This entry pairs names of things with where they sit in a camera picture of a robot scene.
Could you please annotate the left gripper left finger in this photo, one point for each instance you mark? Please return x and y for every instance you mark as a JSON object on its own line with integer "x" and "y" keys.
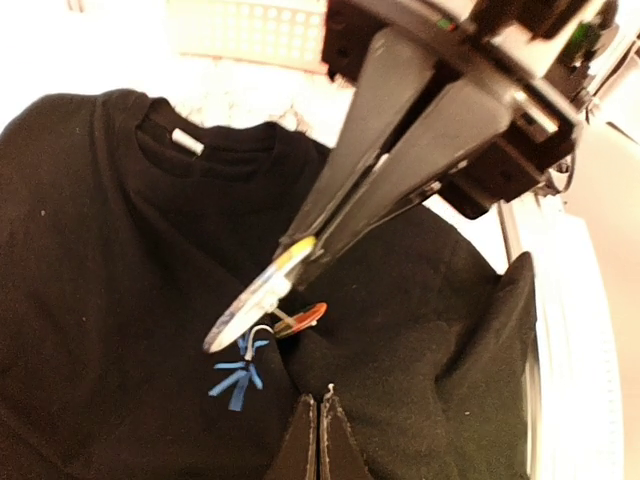
{"x": 297, "y": 457}

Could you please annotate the aluminium front rail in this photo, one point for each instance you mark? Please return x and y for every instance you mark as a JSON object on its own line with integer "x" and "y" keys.
{"x": 573, "y": 392}

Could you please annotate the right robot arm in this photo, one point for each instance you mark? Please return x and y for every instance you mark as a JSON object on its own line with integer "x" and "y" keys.
{"x": 468, "y": 100}

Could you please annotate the pink perforated plastic basket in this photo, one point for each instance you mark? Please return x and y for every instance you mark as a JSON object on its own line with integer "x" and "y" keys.
{"x": 287, "y": 34}

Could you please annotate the black t-shirt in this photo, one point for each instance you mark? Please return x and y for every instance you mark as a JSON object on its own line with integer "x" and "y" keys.
{"x": 126, "y": 231}

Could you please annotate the round orange white brooch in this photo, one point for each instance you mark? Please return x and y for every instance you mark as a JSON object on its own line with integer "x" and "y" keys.
{"x": 288, "y": 325}

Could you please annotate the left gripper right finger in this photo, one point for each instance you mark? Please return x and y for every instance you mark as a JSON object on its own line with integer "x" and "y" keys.
{"x": 339, "y": 456}

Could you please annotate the yellow brooch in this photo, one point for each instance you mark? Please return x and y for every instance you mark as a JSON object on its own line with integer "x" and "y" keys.
{"x": 259, "y": 298}

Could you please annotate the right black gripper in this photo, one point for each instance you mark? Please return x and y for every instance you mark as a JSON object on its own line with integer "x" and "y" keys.
{"x": 473, "y": 99}

